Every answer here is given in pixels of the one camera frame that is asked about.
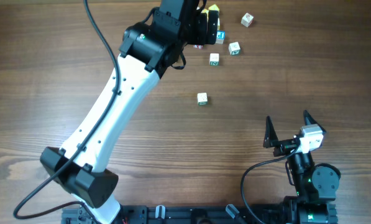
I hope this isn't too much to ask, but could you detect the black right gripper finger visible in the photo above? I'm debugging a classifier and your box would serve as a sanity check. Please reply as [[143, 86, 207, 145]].
[[263, 116, 278, 148], [303, 110, 326, 134]]

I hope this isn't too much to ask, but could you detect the green V letter block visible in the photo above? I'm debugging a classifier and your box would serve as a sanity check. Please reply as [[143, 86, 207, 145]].
[[229, 42, 240, 55]]

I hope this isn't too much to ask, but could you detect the green base tower block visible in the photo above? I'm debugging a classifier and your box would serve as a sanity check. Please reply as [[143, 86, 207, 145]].
[[197, 93, 208, 105]]

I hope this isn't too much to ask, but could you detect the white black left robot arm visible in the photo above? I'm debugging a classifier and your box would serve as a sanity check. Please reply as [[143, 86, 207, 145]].
[[40, 1, 219, 223]]

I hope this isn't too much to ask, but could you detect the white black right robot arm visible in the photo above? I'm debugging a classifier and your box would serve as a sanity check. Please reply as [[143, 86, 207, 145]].
[[263, 111, 341, 224]]

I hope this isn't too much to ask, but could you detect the blue P letter block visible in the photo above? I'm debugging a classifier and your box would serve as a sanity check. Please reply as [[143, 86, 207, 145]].
[[216, 30, 226, 44]]

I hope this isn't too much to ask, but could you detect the yellow block top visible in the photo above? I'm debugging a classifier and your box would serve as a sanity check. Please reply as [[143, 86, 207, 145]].
[[208, 4, 220, 12]]

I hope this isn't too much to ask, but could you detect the green N block lower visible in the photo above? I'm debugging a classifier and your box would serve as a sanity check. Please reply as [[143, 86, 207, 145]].
[[209, 53, 219, 66]]

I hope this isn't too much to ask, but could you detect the red K picture block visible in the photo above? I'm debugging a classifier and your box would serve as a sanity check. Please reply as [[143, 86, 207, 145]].
[[241, 12, 254, 27]]

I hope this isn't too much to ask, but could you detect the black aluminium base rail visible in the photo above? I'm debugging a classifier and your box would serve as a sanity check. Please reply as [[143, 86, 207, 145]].
[[60, 203, 338, 224]]

